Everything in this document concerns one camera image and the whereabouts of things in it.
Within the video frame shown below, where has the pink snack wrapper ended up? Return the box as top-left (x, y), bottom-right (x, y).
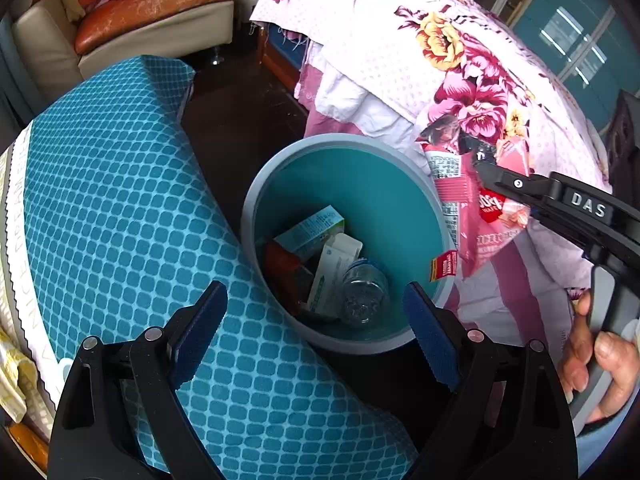
top-left (416, 114), bottom-right (529, 278)

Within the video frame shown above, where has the clear plastic bottle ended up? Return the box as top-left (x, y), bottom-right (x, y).
top-left (341, 258), bottom-right (390, 328)

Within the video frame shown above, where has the green white medicine box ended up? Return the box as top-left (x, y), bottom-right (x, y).
top-left (274, 206), bottom-right (345, 261)

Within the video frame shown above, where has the teal round trash bin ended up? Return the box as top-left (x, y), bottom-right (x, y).
top-left (241, 133), bottom-right (454, 356)

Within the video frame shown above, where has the person's right hand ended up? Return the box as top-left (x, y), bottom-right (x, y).
top-left (558, 290), bottom-right (639, 424)

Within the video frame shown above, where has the teal patterned bed cover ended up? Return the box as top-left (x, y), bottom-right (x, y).
top-left (1, 55), bottom-right (414, 479)

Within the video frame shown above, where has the floral pink quilt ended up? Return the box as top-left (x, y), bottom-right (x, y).
top-left (252, 0), bottom-right (608, 356)

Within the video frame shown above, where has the cream sofa orange cushion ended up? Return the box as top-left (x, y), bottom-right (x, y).
top-left (9, 0), bottom-right (234, 104)

